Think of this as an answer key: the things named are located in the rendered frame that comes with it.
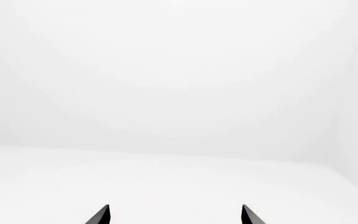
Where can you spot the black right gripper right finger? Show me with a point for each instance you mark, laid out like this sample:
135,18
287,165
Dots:
249,217

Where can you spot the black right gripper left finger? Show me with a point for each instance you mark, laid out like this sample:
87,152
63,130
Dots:
102,216

